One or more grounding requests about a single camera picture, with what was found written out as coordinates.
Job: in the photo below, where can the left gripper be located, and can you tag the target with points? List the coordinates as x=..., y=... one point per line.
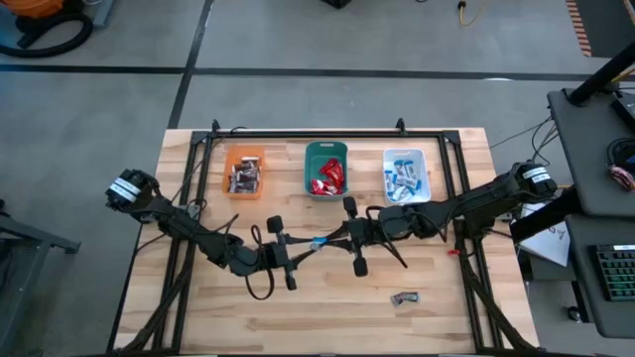
x=278, y=255

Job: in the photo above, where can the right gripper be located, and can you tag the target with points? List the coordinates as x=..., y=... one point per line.
x=362, y=233

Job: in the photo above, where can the silver Hershey's candy bag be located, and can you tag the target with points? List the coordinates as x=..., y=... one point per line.
x=318, y=242

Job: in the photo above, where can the red white candy wrapper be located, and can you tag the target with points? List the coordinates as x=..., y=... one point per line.
x=317, y=187

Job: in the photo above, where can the white blue Hershey's bar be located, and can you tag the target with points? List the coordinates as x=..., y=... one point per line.
x=399, y=195
x=411, y=168
x=408, y=184
x=398, y=168
x=389, y=179

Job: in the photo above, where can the brown Hershey's chocolate bar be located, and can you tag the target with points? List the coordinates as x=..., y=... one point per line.
x=243, y=188
x=251, y=178
x=238, y=172
x=250, y=160
x=404, y=298
x=253, y=169

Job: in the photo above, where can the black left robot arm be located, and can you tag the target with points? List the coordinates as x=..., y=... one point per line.
x=178, y=225

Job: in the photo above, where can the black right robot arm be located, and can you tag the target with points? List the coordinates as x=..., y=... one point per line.
x=471, y=203

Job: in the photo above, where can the teal plastic basket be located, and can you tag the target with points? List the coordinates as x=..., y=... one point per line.
x=312, y=163

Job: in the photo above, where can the orange plastic basket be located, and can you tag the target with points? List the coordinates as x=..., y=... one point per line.
x=225, y=196

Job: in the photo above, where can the white plastic basket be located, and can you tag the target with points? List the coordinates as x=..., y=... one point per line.
x=423, y=156

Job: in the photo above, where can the white paper sheet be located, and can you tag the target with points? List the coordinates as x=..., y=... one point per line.
x=550, y=248

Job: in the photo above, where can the grey desk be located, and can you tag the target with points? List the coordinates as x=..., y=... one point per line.
x=578, y=258
x=585, y=149

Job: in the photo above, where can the black caster wheel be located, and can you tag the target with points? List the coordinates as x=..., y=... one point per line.
x=574, y=314

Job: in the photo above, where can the black backlit keyboard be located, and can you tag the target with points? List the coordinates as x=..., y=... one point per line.
x=615, y=273

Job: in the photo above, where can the grey metal table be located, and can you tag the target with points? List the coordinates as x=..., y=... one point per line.
x=25, y=277

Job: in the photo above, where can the black stand pole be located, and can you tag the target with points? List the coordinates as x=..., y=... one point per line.
x=600, y=74

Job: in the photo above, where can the grey floor box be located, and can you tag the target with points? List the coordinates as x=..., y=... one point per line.
x=102, y=12

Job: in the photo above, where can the black mat with hazard stripes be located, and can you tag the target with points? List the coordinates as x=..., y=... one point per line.
x=610, y=25

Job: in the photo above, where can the orange shop vacuum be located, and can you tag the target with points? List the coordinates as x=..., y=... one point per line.
x=39, y=7

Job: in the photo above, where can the black frame clamp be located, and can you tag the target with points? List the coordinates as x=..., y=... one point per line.
x=215, y=125
x=400, y=125

